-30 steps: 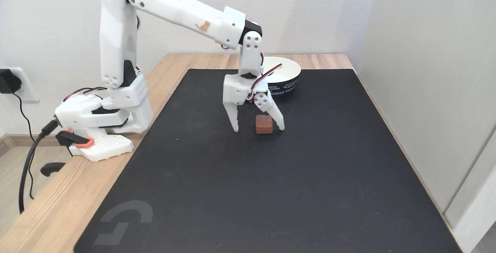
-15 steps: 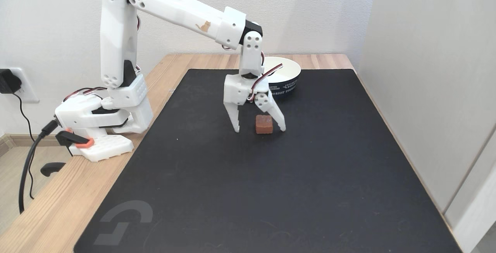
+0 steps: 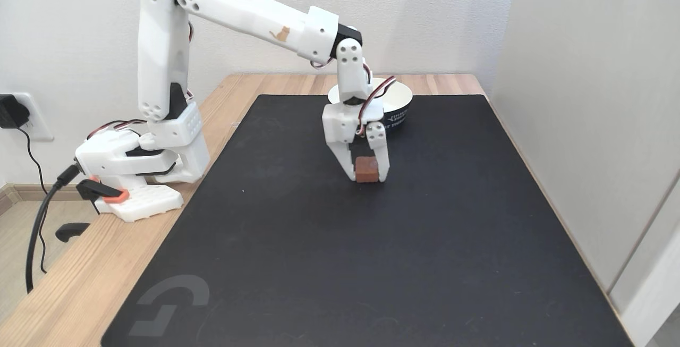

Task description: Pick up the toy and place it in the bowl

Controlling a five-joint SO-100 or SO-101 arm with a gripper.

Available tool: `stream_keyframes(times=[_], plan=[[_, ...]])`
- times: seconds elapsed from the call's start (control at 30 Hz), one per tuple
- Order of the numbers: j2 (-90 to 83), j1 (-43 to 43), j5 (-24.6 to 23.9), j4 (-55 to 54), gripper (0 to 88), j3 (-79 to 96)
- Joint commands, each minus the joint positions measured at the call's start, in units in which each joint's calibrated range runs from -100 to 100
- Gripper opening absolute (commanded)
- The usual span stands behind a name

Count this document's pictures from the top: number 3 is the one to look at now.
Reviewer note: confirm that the brown cube toy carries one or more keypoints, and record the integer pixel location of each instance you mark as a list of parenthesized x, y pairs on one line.
[(366, 170)]

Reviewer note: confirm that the navy and white paper bowl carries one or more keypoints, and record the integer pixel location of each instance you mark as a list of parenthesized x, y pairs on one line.
[(397, 103)]

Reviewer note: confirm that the black desk mat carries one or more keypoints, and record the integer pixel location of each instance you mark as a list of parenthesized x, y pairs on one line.
[(372, 251)]

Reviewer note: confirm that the white cabinet door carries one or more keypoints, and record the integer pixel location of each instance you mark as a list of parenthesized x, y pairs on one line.
[(595, 124)]

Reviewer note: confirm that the black and orange table clamp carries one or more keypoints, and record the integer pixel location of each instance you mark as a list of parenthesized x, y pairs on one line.
[(103, 192)]

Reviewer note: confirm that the black power adapter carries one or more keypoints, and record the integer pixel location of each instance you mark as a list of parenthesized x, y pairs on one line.
[(11, 111)]

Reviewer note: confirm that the white wall outlet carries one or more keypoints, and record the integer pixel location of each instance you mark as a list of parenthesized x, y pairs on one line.
[(40, 124)]

